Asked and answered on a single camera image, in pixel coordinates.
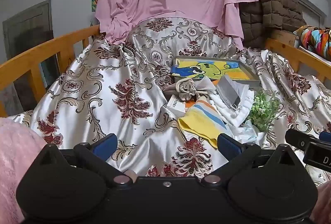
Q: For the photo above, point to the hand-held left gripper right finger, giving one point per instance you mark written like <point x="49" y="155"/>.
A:
<point x="228" y="145"/>

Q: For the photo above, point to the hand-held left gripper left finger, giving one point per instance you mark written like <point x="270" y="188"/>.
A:
<point x="104" y="145"/>

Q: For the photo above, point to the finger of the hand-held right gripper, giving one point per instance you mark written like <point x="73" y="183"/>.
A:
<point x="325" y="136"/>
<point x="296" y="138"/>

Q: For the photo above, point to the clear plastic packet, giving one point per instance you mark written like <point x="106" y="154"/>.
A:
<point x="245" y="133"/>

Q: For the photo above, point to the white woven cloth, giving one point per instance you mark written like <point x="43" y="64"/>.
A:
<point x="232" y="116"/>

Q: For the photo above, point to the yellow striped sock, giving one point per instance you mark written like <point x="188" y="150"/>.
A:
<point x="199" y="123"/>

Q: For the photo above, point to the grey cloth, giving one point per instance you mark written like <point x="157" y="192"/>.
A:
<point x="227" y="86"/>

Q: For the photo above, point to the cartoon print metal tray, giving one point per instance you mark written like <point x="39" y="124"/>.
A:
<point x="206" y="68"/>

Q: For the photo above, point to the green artificial plant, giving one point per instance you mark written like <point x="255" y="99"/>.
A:
<point x="261" y="110"/>

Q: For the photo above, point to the floral patterned satin blanket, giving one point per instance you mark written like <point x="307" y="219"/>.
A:
<point x="103" y="89"/>

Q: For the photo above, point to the small white box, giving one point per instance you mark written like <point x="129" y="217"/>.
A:
<point x="175" y="106"/>

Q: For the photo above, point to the pink fluffy cloth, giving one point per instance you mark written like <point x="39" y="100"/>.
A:
<point x="18" y="162"/>

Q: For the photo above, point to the colourful striped cloth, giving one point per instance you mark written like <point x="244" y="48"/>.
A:
<point x="315" y="37"/>

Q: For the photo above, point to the wooden plank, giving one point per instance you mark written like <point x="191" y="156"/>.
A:
<point x="284" y="36"/>

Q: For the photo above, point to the brown quilted jacket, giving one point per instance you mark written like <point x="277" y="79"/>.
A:
<point x="271" y="6"/>

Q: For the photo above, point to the grey door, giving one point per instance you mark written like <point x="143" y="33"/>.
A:
<point x="25" y="32"/>

